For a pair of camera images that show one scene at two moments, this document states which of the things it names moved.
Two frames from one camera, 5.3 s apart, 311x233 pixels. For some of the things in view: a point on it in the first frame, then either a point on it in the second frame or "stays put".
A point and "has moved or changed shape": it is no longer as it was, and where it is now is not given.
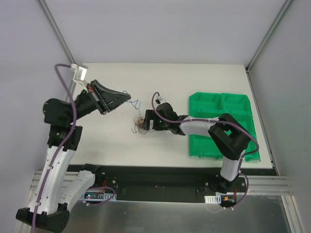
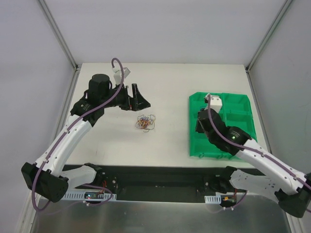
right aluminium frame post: (267, 37) stays put
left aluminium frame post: (57, 32) stays put
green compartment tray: (204, 105) stays put
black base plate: (165, 183) stays put
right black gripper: (155, 120) to (199, 125)
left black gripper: (96, 99) to (132, 97)
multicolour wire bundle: (138, 122) has moved or changed shape
